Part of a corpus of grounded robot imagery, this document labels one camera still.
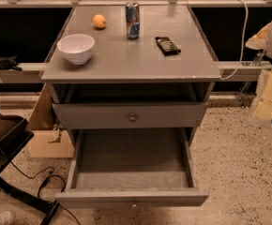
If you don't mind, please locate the red bull can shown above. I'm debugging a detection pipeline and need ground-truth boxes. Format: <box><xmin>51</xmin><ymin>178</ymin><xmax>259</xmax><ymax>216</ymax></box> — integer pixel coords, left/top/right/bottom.
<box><xmin>125</xmin><ymin>2</ymin><xmax>140</xmax><ymax>39</ymax></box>

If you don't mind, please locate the closed grey upper drawer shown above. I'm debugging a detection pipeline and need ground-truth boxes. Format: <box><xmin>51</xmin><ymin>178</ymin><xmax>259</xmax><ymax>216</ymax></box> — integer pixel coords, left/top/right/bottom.
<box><xmin>53</xmin><ymin>102</ymin><xmax>207</xmax><ymax>129</ymax></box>

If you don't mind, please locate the grey drawer cabinet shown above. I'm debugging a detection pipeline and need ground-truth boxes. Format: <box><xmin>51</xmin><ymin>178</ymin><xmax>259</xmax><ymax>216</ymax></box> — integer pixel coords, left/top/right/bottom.
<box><xmin>42</xmin><ymin>5</ymin><xmax>220</xmax><ymax>208</ymax></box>

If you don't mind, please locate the open grey middle drawer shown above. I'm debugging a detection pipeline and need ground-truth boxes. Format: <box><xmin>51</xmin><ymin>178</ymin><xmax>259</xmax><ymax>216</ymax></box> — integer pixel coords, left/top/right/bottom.
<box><xmin>56</xmin><ymin>128</ymin><xmax>208</xmax><ymax>208</ymax></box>

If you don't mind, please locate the black snack bar packet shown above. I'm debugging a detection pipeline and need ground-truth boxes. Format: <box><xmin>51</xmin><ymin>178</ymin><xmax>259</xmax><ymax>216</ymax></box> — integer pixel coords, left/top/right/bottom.
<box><xmin>155</xmin><ymin>37</ymin><xmax>181</xmax><ymax>56</ymax></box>

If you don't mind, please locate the white bowl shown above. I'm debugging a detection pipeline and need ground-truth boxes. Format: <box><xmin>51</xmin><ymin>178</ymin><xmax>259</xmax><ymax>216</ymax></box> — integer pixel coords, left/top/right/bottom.
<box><xmin>57</xmin><ymin>34</ymin><xmax>95</xmax><ymax>65</ymax></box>

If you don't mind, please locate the orange fruit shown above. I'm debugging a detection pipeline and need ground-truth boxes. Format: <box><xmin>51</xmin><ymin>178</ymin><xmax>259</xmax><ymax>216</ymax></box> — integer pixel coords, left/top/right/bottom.
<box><xmin>93</xmin><ymin>14</ymin><xmax>106</xmax><ymax>29</ymax></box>

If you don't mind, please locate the cardboard box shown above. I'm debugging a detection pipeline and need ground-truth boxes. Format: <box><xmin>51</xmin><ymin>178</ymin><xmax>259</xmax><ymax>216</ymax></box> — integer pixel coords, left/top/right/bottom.
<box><xmin>28</xmin><ymin>84</ymin><xmax>74</xmax><ymax>158</ymax></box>

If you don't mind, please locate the black chair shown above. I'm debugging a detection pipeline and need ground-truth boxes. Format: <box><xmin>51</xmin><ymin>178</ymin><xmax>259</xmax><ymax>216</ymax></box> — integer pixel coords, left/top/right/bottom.
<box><xmin>0</xmin><ymin>113</ymin><xmax>60</xmax><ymax>225</ymax></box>

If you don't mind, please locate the black bag on ledge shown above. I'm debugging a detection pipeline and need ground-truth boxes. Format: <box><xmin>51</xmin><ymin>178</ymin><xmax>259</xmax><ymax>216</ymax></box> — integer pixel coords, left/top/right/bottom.
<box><xmin>0</xmin><ymin>56</ymin><xmax>21</xmax><ymax>70</ymax></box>

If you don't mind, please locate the white shoe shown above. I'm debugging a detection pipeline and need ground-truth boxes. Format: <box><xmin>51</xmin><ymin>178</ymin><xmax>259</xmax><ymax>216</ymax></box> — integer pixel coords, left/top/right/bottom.
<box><xmin>0</xmin><ymin>211</ymin><xmax>16</xmax><ymax>225</ymax></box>

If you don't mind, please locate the white cable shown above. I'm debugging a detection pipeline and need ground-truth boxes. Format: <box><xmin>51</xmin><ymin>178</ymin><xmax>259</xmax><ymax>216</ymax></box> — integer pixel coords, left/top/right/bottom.
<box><xmin>219</xmin><ymin>0</ymin><xmax>249</xmax><ymax>81</ymax></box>

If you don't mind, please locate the black floor cable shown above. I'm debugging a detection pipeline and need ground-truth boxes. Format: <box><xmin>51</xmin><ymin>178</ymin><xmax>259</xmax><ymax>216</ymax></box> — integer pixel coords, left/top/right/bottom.
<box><xmin>9</xmin><ymin>161</ymin><xmax>82</xmax><ymax>225</ymax></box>

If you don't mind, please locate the metal railing frame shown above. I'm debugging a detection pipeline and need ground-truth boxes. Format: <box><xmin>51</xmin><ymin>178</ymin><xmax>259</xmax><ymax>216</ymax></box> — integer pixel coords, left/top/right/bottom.
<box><xmin>0</xmin><ymin>0</ymin><xmax>270</xmax><ymax>83</ymax></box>

